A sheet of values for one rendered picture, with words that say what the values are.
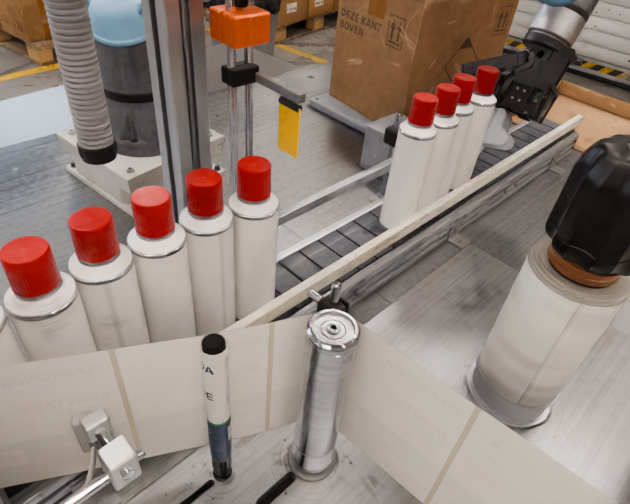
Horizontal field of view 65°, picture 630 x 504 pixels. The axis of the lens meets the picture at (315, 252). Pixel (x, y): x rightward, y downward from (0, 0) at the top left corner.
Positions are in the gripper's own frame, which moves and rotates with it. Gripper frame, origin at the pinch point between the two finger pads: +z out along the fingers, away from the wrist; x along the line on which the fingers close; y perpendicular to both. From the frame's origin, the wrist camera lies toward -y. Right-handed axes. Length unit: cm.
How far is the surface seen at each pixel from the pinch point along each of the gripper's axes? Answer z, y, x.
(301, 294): 24.8, 5.1, -38.1
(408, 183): 8.6, 2.8, -22.0
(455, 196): 7.7, 5.1, -9.3
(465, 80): -7.3, 0.9, -17.5
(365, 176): 10.5, -2.9, -23.6
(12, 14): 42, -336, 57
